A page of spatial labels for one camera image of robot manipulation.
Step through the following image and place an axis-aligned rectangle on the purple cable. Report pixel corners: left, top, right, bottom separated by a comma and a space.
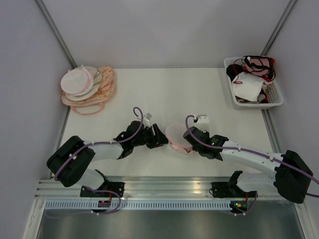
53, 107, 145, 181
184, 114, 319, 197

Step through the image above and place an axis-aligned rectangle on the right aluminium frame post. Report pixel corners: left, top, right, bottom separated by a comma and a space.
261, 0, 299, 55

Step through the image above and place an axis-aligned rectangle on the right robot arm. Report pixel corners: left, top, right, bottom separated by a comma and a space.
183, 126, 313, 204

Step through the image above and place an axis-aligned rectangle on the red black bra in basket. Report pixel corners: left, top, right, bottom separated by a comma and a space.
226, 55, 276, 84

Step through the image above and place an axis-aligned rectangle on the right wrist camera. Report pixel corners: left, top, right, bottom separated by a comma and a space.
193, 115, 209, 133

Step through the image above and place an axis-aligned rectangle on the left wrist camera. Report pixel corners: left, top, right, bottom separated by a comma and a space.
143, 113, 152, 127

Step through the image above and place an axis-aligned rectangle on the left aluminium frame post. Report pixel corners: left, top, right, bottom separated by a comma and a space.
33, 0, 78, 69

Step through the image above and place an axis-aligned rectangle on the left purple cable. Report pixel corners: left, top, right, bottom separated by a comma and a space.
53, 107, 145, 181

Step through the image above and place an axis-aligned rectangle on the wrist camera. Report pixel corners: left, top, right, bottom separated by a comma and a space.
143, 113, 152, 127
193, 115, 209, 133

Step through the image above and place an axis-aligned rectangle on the white bra in basket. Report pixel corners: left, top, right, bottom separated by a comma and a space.
232, 72, 264, 102

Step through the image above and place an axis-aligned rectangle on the white slotted cable duct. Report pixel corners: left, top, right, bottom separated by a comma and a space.
45, 200, 231, 211

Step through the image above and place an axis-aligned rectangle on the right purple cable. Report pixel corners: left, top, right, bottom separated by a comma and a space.
184, 114, 319, 197

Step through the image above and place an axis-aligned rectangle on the white plastic basket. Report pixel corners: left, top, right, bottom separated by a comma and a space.
223, 57, 285, 110

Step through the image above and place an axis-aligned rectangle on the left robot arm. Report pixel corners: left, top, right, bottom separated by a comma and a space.
46, 120, 168, 198

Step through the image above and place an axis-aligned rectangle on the aluminium front rail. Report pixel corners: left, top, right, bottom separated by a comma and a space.
37, 176, 297, 200

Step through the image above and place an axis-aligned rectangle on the stack of laundry bags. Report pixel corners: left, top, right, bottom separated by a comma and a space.
61, 66, 115, 116

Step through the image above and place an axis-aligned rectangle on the top white pink laundry bag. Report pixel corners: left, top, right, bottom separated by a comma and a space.
60, 66, 94, 96

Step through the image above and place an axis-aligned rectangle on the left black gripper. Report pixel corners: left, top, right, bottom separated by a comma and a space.
133, 123, 171, 149

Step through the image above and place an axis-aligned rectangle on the aluminium frame post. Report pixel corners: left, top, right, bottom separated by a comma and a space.
261, 0, 299, 55
33, 0, 78, 69

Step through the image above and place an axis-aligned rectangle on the white pink mesh laundry bag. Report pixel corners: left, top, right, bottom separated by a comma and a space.
164, 122, 195, 155

